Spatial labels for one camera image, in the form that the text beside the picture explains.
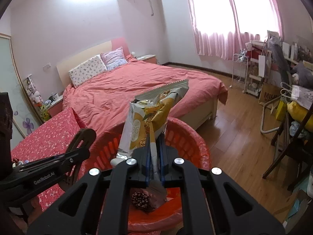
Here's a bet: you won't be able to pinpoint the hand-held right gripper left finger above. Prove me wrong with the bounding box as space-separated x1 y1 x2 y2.
26 147 153 235

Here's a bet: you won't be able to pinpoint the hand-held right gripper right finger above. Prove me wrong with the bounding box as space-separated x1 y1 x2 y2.
156 136 286 235

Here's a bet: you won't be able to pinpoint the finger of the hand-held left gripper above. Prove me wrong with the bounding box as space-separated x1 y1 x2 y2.
67 128 97 153
60 163 84 193

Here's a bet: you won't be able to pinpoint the orange plastic laundry basket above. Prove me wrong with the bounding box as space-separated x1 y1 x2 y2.
78 117 212 233

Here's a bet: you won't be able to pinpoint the dark patterned wrapper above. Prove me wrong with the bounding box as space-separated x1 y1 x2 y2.
131 191 150 208

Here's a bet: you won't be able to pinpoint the yellow white snack packet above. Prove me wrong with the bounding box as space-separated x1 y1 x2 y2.
117 79 190 202

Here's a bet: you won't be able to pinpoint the red floral tablecloth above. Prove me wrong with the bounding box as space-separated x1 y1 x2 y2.
10 107 87 212

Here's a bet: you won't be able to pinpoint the pink nightstand by wardrobe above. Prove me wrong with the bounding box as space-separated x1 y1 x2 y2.
48 95 64 118

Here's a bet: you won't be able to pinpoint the green yellow plush toy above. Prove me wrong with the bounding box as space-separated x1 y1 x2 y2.
39 103 50 121

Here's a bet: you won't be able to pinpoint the white floral pillow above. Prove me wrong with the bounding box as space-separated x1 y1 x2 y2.
68 55 108 89

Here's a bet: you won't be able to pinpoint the hanging plush toys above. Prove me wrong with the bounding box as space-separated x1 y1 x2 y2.
26 75 44 103

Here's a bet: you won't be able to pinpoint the beige wooden bed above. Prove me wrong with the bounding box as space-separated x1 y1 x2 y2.
56 38 218 131

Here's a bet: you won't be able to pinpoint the red duvet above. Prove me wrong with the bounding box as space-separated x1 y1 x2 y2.
62 59 228 137

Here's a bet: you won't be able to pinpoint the pink striped pillow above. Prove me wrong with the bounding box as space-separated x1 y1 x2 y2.
101 46 128 71

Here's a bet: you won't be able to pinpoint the pink nightstand by window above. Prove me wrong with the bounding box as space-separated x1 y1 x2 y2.
137 54 157 64

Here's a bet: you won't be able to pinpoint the frosted glass wardrobe door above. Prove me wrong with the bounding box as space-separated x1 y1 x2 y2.
0 33 42 137

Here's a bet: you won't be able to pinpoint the white shelf cart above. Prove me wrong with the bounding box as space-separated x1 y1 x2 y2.
246 42 268 96

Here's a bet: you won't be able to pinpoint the brown paper bag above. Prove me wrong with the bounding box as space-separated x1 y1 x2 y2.
259 82 282 106

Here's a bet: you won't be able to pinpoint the pink curtain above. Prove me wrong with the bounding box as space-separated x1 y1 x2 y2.
182 0 285 60

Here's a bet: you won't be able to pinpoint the dark wooden chair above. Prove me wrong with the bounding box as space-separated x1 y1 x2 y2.
263 108 313 191

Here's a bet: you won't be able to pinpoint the white paper bag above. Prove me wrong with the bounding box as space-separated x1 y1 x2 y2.
258 48 272 79

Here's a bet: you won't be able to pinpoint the yellow cushion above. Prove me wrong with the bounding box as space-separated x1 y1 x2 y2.
287 100 310 125

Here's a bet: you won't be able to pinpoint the clear plastic bag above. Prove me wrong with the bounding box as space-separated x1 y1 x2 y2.
280 82 313 109

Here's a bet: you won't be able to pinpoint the grey office chair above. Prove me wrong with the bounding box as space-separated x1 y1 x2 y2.
270 44 294 84

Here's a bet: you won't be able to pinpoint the grey cloth bundle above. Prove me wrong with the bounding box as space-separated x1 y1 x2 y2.
292 62 313 89

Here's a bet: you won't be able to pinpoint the framed picture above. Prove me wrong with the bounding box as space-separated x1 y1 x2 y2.
266 30 282 46

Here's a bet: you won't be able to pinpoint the white tube frame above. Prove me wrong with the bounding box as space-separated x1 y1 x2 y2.
259 98 286 134

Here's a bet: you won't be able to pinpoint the white wire trolley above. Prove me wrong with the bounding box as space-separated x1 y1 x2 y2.
230 52 250 92

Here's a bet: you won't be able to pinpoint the air conditioner hose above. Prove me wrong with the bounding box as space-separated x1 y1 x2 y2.
147 0 159 16

